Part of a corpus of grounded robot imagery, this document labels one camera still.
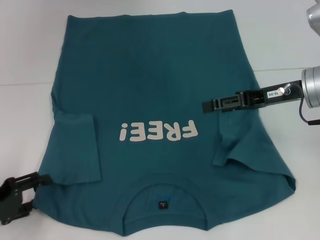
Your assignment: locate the teal T-shirt with FREE print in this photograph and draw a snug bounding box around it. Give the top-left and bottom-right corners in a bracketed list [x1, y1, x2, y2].
[32, 9, 299, 238]

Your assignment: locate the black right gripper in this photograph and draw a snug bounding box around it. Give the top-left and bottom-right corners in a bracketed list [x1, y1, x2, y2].
[202, 79, 304, 114]

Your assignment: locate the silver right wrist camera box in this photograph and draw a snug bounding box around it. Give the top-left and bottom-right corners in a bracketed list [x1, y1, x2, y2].
[305, 0, 320, 38]

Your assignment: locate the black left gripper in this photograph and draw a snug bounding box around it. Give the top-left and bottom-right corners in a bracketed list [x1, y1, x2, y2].
[0, 170, 54, 224]

